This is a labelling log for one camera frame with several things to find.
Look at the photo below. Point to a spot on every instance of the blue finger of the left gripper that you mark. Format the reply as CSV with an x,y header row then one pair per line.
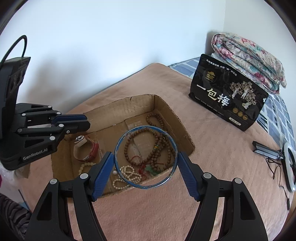
x,y
72,126
69,118

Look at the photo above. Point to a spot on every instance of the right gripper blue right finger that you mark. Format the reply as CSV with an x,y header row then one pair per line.
x,y
192,176

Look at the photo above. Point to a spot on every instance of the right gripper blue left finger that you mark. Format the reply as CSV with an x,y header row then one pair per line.
x,y
100,174

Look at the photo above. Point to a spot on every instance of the red strap wrist watch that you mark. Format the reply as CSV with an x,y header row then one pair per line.
x,y
85,149

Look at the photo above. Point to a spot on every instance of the brown cardboard box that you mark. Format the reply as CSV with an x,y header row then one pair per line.
x,y
143,132

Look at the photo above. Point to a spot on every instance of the black snack bag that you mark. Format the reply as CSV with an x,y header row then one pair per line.
x,y
227,93

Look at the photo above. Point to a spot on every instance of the floral folded quilt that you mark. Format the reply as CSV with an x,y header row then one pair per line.
x,y
251,60

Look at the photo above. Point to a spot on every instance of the white ring light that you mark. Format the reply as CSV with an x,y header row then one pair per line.
x,y
289,166

